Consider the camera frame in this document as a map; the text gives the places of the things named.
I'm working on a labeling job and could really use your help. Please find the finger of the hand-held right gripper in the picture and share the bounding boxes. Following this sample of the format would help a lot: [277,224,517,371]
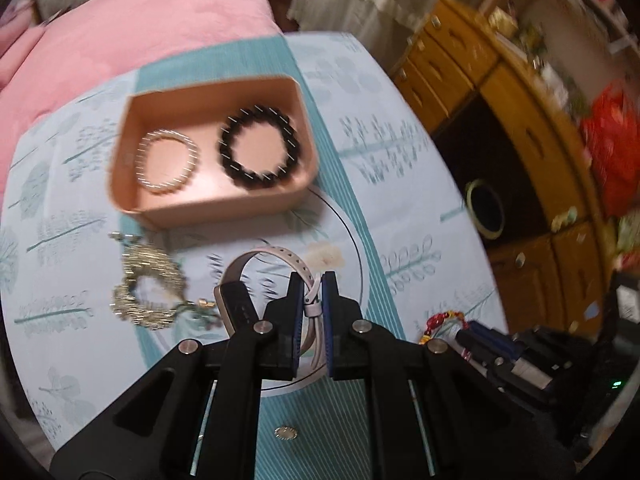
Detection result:
[456,322,531,386]

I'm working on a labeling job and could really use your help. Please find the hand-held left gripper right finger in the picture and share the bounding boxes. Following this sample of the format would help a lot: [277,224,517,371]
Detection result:
[321,271,578,480]

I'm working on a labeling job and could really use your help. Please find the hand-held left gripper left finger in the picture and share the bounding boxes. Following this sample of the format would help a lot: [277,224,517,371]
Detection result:
[51,272,305,480]

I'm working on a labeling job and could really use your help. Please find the red and yellow bead bracelet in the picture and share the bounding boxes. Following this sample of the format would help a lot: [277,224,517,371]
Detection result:
[419,311,473,362]

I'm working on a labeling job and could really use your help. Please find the pink strap watch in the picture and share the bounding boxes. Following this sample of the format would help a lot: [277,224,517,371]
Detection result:
[214,246,326,370]

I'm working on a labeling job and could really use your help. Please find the pink jewelry box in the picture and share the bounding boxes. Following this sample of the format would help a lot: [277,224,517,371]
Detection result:
[105,74,319,227]

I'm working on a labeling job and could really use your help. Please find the leaf print tablecloth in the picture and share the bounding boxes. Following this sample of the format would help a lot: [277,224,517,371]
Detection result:
[0,31,511,476]

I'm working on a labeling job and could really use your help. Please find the red plastic bag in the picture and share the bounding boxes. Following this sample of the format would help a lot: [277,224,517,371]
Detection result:
[580,81,640,218]

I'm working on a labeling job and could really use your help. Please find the wooden cabinet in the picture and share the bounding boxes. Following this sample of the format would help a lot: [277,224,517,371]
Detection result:
[389,0,631,338]

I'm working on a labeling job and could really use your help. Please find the pink blanket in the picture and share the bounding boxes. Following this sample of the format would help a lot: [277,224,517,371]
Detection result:
[0,0,284,196]

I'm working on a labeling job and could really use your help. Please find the gold chain bracelet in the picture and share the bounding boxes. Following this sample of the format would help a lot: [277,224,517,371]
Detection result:
[108,231,221,331]

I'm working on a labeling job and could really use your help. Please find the dark bead bracelet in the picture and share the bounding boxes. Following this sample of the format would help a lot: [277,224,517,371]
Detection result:
[218,105,300,190]

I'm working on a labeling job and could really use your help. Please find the white pearl bracelet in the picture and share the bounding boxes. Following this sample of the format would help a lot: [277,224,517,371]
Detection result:
[134,130,199,195]

